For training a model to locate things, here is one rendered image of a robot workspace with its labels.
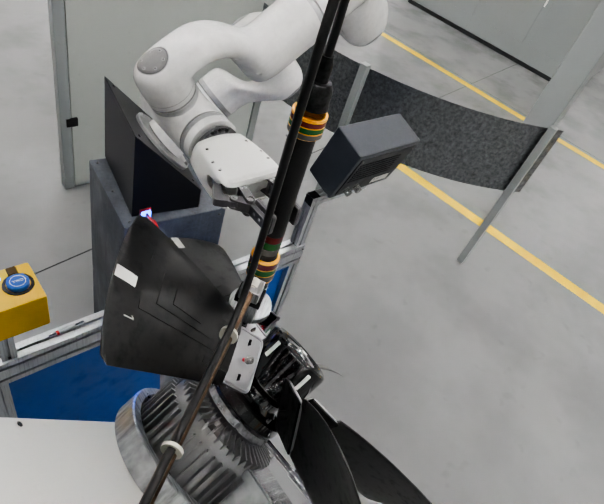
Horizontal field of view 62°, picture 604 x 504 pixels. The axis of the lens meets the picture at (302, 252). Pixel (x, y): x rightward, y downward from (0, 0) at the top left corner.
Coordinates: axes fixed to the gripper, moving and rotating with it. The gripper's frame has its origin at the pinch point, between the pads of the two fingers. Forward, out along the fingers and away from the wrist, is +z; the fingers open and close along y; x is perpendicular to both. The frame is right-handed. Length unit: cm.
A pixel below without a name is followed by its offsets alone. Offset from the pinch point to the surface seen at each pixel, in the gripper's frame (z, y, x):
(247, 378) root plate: 9.3, 5.8, -24.6
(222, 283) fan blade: -11.3, -3.8, -29.2
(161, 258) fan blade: -5.2, 13.7, -8.0
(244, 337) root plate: 4.8, 4.1, -20.6
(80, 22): -179, -46, -60
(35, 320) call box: -31, 24, -47
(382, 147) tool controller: -30, -67, -25
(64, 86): -178, -38, -88
